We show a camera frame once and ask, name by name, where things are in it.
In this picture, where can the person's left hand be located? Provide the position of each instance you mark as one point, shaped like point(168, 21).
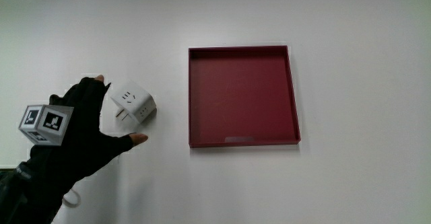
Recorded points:
point(84, 140)

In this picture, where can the red square tray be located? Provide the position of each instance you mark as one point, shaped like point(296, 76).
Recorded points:
point(240, 98)

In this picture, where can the person's left forearm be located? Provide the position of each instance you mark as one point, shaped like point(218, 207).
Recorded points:
point(27, 197)

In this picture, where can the white cube socket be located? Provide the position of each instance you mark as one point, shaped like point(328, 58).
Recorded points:
point(136, 103)

